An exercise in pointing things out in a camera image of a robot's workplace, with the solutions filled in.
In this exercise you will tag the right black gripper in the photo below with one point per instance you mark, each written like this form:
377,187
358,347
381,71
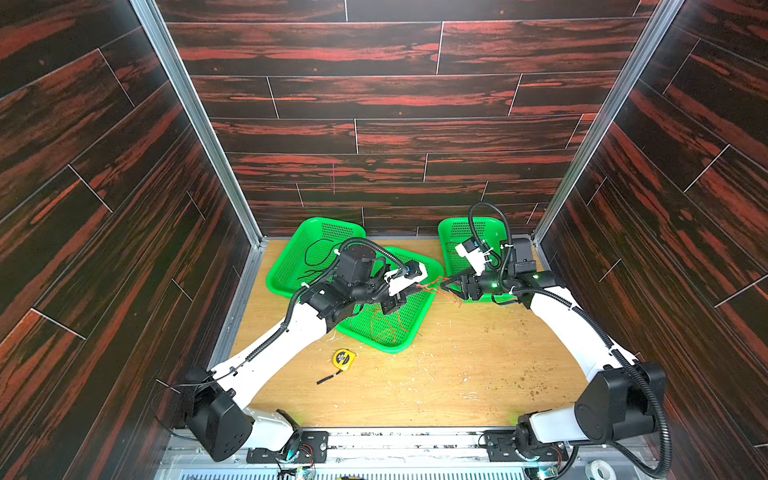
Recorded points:
471,285

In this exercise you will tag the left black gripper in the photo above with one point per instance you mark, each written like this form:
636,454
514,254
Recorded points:
390,297

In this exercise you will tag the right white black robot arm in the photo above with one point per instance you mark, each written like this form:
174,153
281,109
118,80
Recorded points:
622,405

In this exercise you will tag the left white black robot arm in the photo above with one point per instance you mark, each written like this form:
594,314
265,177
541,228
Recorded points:
214,401

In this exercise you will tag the middle green plastic basket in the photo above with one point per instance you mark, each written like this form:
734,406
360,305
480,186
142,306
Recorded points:
394,333

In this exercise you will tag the green plastic basket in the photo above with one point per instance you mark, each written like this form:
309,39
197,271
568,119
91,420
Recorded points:
394,333
309,252
492,232

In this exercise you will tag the right green plastic basket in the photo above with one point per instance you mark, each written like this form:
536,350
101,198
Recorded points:
492,232

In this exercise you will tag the yellow tape measure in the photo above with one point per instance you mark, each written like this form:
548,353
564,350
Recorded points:
342,360

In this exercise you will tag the left green plastic basket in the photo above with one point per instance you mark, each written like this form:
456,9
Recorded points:
309,252

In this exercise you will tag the white tape roll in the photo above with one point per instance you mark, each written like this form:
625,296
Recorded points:
599,470

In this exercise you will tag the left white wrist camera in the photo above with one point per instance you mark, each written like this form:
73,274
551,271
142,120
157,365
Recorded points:
412,273

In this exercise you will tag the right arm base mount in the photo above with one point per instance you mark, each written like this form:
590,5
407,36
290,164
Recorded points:
512,445

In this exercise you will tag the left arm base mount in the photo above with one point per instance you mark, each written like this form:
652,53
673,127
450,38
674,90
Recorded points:
303,447

